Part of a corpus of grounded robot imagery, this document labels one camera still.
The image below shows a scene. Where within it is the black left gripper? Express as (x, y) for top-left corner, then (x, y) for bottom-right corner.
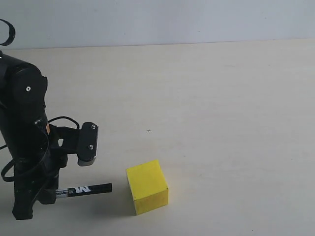
(12, 124), (80, 220)

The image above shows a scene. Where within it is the yellow foam cube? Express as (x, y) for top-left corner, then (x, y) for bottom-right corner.
(126, 160), (169, 215)

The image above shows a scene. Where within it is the black and white whiteboard marker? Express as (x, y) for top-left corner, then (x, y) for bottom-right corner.
(56, 183), (112, 199)

